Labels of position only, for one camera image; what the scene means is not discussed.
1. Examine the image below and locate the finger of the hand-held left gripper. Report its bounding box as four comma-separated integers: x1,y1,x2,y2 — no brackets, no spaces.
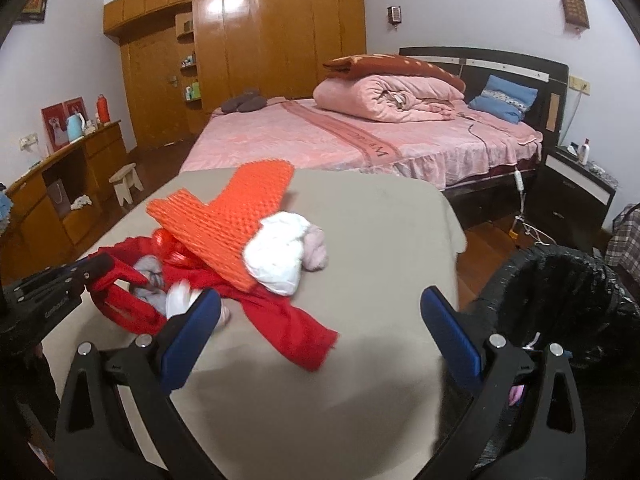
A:
81,251,119,291

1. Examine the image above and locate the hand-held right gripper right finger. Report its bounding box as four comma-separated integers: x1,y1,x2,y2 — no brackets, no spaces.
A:
415,285,587,480

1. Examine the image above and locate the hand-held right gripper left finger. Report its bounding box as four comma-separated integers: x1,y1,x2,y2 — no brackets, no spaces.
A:
54,287,227,480

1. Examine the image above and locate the red plastic bag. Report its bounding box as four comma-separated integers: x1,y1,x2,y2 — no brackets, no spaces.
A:
151,227,200,266

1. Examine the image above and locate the red cloth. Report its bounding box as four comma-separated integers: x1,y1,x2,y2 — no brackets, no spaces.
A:
86,232,339,374

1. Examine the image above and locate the trash bin with black bag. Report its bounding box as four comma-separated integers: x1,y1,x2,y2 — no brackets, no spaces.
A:
440,243,640,480

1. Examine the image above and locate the white cloth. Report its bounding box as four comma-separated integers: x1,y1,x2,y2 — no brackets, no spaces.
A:
242,211,312,297

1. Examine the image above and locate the pink sock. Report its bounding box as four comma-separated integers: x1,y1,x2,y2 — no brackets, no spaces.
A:
299,222,329,274

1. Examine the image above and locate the person's left forearm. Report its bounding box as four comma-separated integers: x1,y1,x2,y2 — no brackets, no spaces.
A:
0,329,62,463

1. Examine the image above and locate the grey crumpled cloth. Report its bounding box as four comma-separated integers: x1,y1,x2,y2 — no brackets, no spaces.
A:
130,255,169,307

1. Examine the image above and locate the grey paper bag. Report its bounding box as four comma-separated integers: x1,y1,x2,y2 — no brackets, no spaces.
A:
47,179,71,219

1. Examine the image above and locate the small wooden stool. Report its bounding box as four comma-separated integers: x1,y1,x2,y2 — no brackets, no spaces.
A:
108,162,144,206

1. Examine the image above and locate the wooden desk cabinet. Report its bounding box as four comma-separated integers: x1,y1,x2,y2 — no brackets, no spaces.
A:
0,119,129,272

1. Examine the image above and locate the beige tablecloth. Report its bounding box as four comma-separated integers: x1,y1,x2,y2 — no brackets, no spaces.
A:
42,166,469,480

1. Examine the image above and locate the light blue kettle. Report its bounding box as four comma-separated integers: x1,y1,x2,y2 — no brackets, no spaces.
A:
64,112,86,141

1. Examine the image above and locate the black white nightstand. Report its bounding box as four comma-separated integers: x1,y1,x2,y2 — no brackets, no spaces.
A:
524,145,617,257

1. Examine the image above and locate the plaid cloth covered chair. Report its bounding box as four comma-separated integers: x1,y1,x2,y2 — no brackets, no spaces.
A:
604,202,640,282

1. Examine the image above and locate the bed with pink sheet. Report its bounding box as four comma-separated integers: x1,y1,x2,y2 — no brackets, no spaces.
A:
180,94,544,232

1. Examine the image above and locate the blue pillow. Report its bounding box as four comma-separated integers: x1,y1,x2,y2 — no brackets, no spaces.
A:
468,74,539,124

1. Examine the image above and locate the folded pink quilt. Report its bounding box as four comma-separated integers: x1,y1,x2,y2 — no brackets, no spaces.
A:
312,74,467,124

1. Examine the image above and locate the dark red folded blanket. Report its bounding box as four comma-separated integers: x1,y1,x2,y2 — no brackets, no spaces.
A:
322,53,467,96

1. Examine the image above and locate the black headboard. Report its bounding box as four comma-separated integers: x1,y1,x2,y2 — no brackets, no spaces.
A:
398,46,570,147

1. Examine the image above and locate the wooden wardrobe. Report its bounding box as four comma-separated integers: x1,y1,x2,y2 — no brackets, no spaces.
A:
102,0,369,150

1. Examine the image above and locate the white floor cable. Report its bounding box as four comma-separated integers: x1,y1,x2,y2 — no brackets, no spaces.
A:
515,194,557,247

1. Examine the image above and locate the framed wall picture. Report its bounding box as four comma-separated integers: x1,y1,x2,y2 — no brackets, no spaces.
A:
14,0,54,26

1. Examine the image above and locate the brown wall lamp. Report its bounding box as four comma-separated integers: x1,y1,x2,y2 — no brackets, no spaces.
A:
559,0,590,32

